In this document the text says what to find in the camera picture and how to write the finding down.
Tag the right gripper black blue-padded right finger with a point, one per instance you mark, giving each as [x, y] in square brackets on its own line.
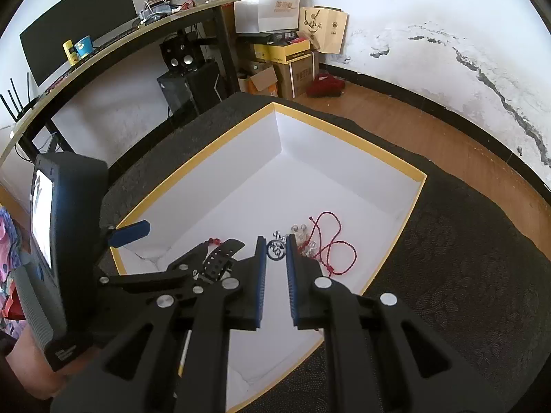
[381, 357]

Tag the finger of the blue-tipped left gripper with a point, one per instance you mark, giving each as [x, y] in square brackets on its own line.
[116, 238]

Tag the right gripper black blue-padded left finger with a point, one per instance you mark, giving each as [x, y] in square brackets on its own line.
[173, 357]

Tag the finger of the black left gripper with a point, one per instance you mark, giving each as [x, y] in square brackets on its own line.
[205, 264]

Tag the person's left hand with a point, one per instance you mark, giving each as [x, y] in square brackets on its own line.
[32, 370]

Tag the yellow white open box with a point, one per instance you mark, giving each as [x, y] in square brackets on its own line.
[277, 169]

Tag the dark floral patterned cloth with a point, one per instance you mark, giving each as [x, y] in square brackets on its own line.
[460, 264]

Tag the black framed desk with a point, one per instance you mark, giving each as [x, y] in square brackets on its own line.
[48, 105]

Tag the black wifi router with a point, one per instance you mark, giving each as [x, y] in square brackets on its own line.
[13, 104]

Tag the black computer tower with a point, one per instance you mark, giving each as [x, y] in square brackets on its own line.
[194, 92]

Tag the blue cup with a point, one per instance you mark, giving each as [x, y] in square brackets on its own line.
[84, 47]

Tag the black speaker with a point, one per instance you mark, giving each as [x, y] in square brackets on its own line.
[182, 54]

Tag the brown cardboard box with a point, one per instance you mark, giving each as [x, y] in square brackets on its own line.
[286, 81]

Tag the red fabric item on floor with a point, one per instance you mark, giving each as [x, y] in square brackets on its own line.
[325, 85]

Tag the yellow black cardboard box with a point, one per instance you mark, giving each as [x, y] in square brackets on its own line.
[283, 54]

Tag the black computer monitor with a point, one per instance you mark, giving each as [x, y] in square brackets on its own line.
[42, 41]

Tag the white paper shopping bag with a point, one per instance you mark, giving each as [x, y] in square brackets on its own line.
[262, 16]

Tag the brown kraft paper bag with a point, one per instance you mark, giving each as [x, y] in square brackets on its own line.
[324, 27]

